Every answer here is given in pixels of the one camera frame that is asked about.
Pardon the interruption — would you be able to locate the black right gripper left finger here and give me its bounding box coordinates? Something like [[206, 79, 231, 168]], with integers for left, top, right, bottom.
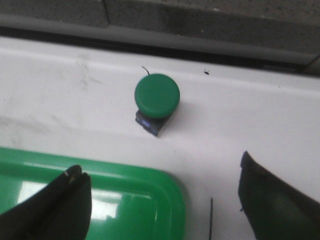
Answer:
[[0, 165, 92, 240]]

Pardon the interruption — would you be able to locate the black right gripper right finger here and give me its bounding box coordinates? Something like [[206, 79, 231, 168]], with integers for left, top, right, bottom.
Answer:
[[238, 151, 320, 240]]

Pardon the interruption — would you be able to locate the green mushroom push button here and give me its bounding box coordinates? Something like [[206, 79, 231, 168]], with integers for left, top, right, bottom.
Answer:
[[134, 73, 180, 137]]

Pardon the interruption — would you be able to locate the green plastic tray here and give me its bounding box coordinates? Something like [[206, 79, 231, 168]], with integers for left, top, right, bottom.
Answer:
[[0, 147, 186, 240]]

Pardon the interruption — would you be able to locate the grey stone counter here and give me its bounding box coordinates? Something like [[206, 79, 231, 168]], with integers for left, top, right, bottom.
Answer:
[[0, 0, 320, 75]]

